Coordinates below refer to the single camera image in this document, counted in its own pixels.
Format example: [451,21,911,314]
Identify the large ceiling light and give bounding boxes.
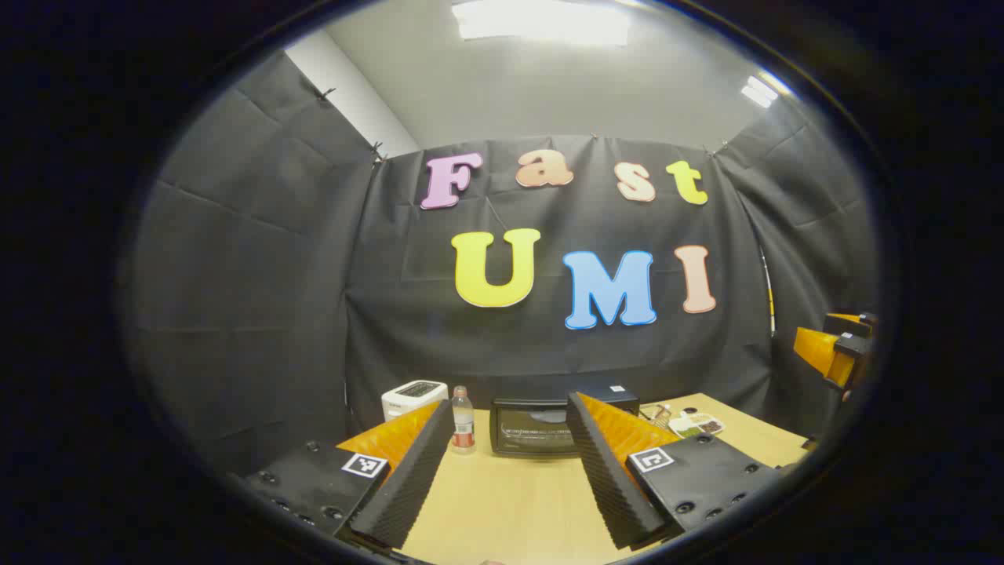
[451,0,632,46]

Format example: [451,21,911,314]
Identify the white divided dish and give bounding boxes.
[668,408,726,439]

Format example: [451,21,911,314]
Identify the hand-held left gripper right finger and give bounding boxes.
[566,391,786,550]

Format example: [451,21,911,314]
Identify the black electric oven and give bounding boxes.
[490,383,641,460]

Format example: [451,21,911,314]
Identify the black backdrop cloth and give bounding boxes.
[129,51,879,479]

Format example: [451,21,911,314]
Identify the white toaster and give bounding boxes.
[381,380,449,423]

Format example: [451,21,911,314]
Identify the clear bottle with red label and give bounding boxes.
[451,385,477,455]

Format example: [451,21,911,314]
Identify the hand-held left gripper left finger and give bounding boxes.
[235,399,457,550]

